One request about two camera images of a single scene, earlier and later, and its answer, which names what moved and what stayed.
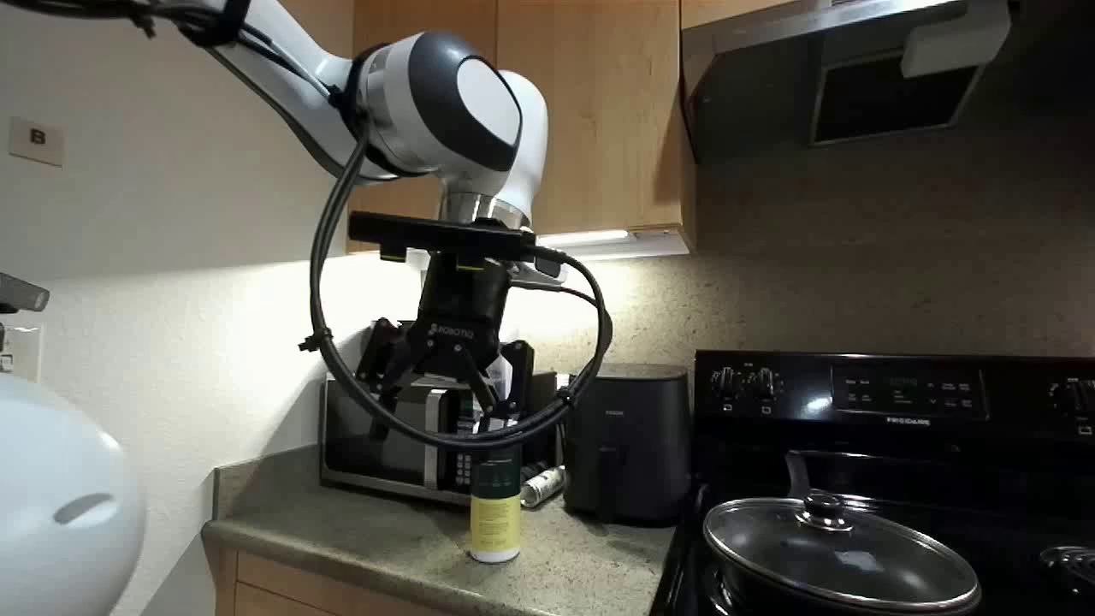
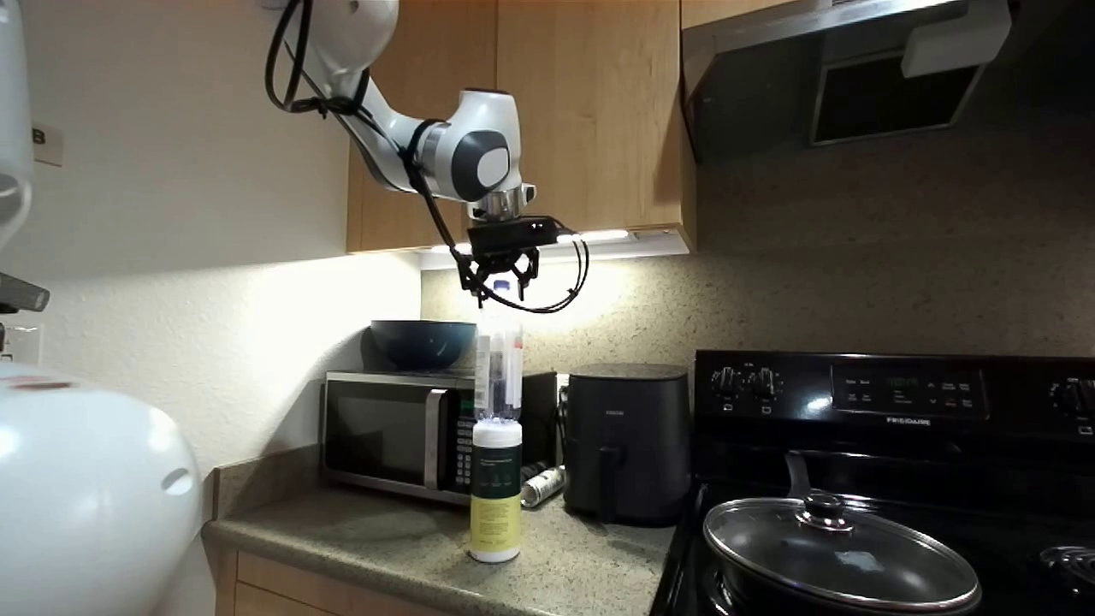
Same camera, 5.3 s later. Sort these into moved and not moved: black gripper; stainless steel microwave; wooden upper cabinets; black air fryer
Moved: black gripper
Not moved: wooden upper cabinets; black air fryer; stainless steel microwave
